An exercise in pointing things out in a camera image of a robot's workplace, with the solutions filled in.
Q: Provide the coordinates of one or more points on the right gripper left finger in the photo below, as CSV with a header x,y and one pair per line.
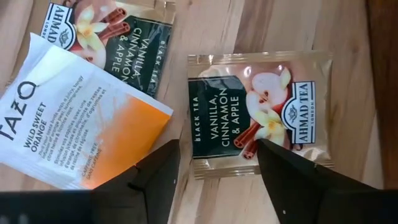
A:
x,y
146,193

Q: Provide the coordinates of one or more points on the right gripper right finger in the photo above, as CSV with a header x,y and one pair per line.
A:
x,y
295,186

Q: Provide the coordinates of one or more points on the gold vanilla cinnamon tea bag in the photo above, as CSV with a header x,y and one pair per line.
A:
x,y
224,118
133,46

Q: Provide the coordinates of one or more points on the wooden three-compartment tray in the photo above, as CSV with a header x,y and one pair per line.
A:
x,y
385,77

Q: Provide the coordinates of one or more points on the white orange Tazo tea bag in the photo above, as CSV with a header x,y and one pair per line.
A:
x,y
68,118

